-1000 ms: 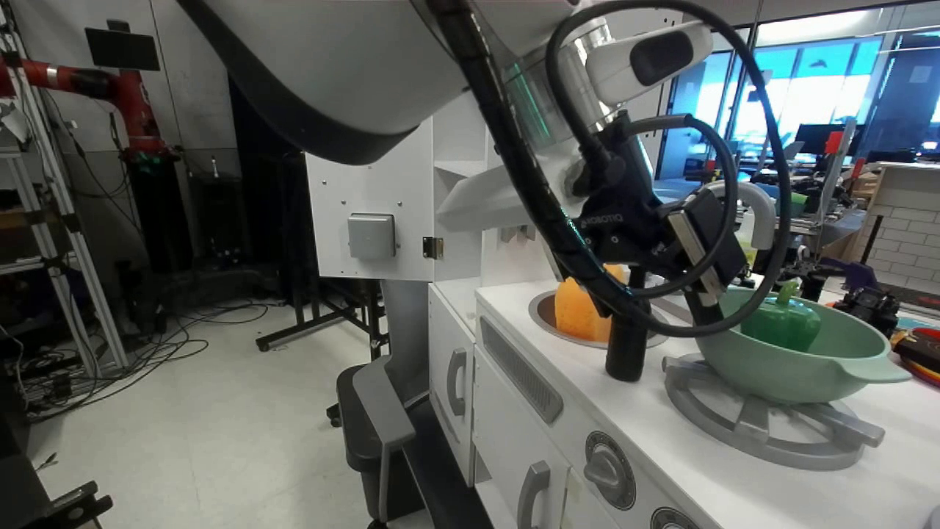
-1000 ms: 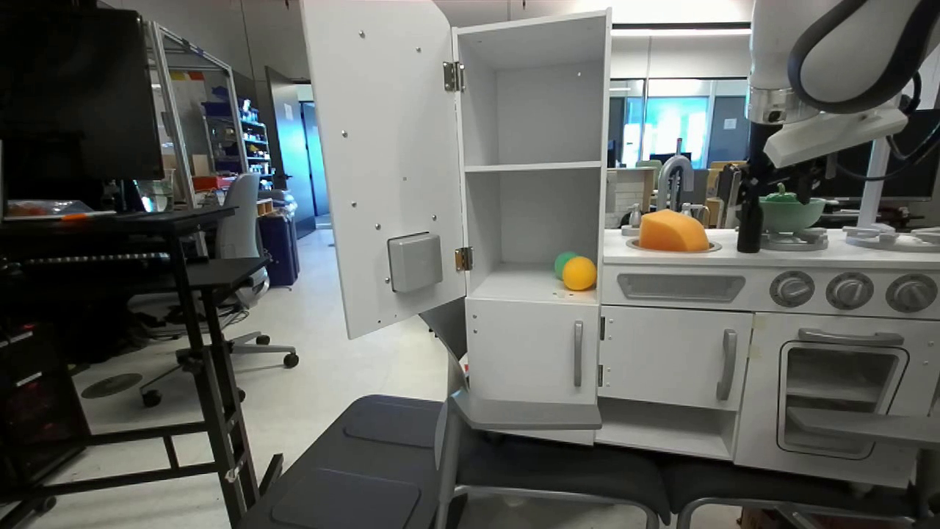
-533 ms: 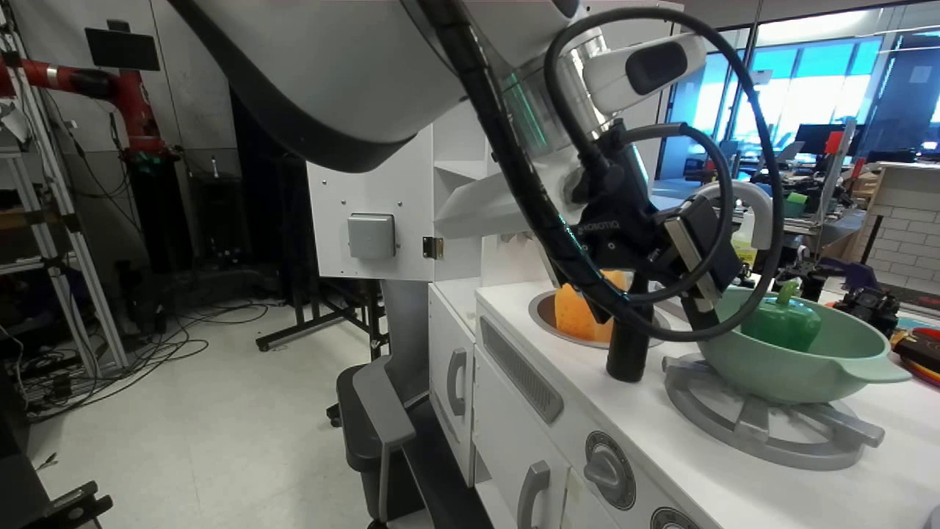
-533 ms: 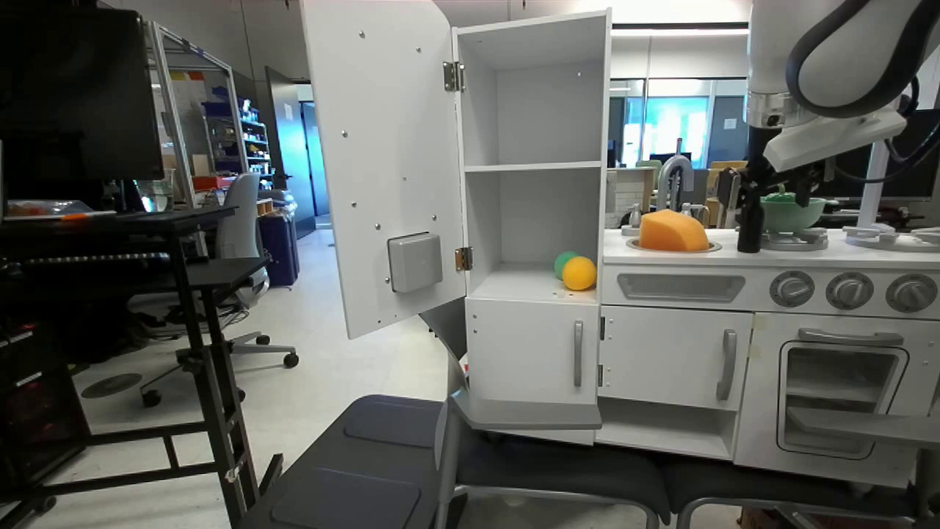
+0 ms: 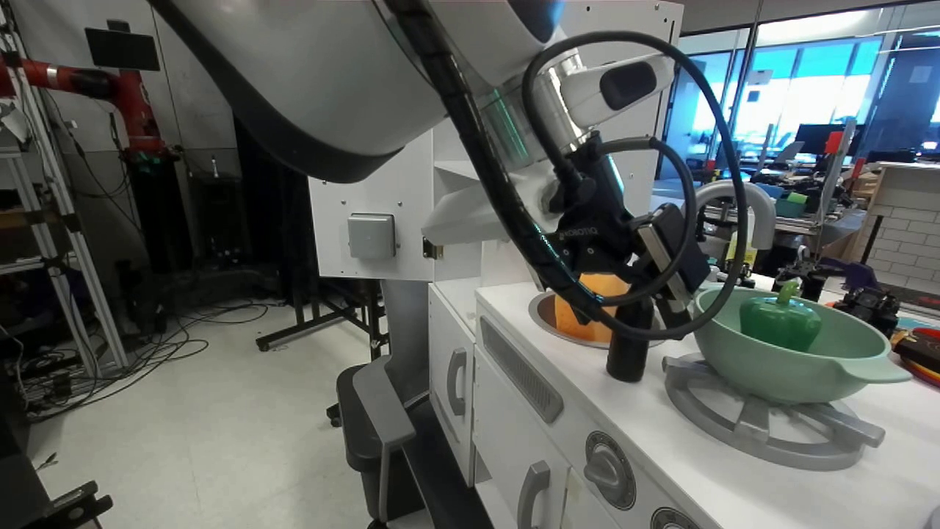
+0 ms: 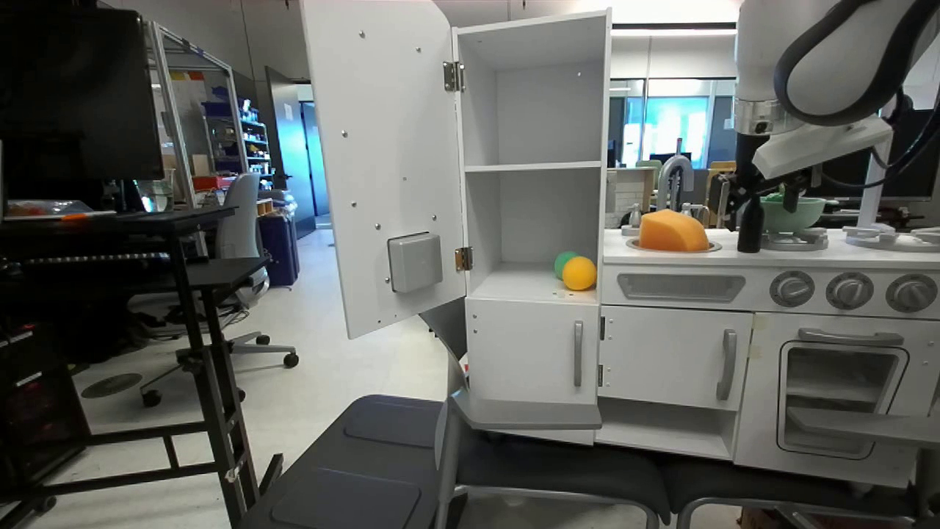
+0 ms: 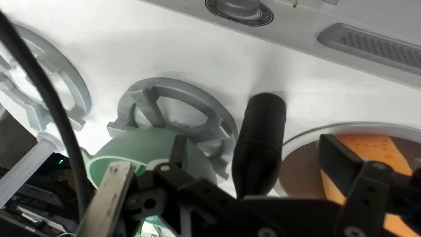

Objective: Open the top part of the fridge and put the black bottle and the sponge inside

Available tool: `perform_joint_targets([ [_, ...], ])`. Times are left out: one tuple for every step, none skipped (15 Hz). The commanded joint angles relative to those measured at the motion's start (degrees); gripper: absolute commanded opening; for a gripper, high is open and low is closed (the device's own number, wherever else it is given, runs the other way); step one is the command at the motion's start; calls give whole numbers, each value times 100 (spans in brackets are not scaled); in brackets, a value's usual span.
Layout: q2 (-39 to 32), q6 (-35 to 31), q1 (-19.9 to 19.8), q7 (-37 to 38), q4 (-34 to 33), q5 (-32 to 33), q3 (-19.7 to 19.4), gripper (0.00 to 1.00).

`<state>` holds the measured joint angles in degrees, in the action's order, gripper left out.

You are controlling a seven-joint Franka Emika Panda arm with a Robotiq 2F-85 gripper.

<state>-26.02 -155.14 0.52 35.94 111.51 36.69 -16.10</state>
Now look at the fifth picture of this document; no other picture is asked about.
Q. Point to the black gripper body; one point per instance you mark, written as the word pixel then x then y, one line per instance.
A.
pixel 587 194

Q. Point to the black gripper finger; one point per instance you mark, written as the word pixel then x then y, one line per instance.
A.
pixel 648 282
pixel 596 273

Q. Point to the black bottle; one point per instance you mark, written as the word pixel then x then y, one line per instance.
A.
pixel 628 352

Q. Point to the large white fridge door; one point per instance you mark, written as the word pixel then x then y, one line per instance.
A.
pixel 339 235

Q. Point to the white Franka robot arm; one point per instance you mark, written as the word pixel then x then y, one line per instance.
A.
pixel 295 69

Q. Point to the red background robot arm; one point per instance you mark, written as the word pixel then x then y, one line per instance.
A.
pixel 132 103

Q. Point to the yellow spray bottle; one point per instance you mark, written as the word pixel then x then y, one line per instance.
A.
pixel 746 257

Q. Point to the small white fridge door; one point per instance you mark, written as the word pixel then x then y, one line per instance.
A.
pixel 442 332

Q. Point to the grey toy faucet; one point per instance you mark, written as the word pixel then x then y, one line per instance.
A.
pixel 758 208

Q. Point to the green toy bell pepper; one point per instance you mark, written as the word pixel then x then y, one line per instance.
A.
pixel 783 320

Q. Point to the white toy play kitchen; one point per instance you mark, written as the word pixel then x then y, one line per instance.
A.
pixel 625 430

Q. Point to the mint green toy pot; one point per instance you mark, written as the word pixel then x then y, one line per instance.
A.
pixel 783 370

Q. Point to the small metal door hinge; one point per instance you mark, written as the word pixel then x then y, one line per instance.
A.
pixel 432 248

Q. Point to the grey round stove burner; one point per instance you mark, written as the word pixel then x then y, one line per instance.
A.
pixel 752 430

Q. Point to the grey round oven knob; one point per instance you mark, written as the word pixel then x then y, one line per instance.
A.
pixel 674 517
pixel 612 470

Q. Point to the grey office chair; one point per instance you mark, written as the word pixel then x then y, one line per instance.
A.
pixel 377 411

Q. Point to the white tiled panel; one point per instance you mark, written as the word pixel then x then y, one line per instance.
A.
pixel 906 235

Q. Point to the red and black object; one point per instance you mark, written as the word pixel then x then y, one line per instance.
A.
pixel 919 352

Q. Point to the black rolling stand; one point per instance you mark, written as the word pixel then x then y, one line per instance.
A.
pixel 311 326

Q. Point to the small black mounted screen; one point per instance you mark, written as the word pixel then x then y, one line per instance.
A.
pixel 122 47

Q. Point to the aluminium frame rack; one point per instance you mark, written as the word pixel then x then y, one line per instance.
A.
pixel 60 214

